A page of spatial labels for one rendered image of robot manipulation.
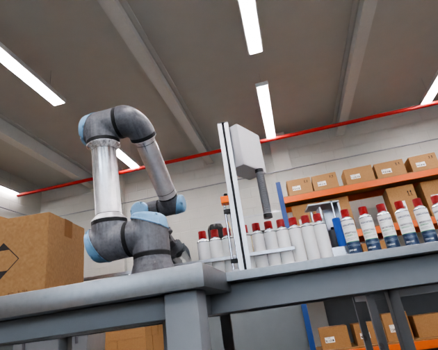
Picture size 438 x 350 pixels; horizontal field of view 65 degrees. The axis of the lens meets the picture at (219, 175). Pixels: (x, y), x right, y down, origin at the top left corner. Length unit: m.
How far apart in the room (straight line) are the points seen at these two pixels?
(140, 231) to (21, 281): 0.37
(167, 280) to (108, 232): 0.56
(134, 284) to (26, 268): 0.62
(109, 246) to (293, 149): 5.48
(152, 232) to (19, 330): 0.44
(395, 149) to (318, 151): 1.26
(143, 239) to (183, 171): 5.55
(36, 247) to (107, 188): 0.27
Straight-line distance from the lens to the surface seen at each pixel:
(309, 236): 1.46
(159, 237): 1.09
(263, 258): 1.43
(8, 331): 0.84
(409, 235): 1.57
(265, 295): 0.83
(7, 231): 1.29
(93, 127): 1.28
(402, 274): 0.90
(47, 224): 1.21
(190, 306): 0.62
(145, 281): 0.63
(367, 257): 0.84
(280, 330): 5.84
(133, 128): 1.25
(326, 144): 6.45
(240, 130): 1.45
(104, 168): 1.23
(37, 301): 0.74
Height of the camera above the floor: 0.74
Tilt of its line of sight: 22 degrees up
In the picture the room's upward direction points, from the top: 8 degrees counter-clockwise
